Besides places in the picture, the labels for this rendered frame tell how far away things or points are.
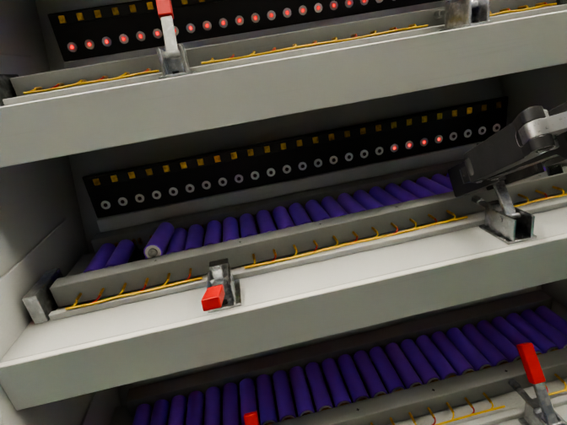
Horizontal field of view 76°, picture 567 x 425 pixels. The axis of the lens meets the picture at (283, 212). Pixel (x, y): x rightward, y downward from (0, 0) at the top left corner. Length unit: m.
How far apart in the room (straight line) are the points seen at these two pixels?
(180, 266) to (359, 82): 0.23
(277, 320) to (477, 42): 0.29
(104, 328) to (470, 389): 0.36
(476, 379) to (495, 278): 0.13
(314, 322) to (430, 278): 0.11
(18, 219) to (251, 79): 0.26
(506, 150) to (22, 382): 0.39
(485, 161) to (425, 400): 0.25
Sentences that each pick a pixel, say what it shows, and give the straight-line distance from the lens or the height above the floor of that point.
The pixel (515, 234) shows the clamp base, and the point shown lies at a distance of 0.38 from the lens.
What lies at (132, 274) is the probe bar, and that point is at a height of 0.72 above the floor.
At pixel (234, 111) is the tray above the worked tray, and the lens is 0.32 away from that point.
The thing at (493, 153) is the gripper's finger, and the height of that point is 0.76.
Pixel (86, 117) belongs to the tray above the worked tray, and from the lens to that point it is 0.34.
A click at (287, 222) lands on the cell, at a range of 0.39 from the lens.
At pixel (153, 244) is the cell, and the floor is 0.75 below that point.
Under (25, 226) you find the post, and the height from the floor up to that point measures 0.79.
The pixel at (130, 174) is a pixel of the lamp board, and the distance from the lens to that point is 0.47.
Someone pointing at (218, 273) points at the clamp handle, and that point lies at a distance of 0.31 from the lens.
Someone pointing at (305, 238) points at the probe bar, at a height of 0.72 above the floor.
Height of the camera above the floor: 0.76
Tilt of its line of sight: 1 degrees down
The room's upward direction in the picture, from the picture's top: 12 degrees counter-clockwise
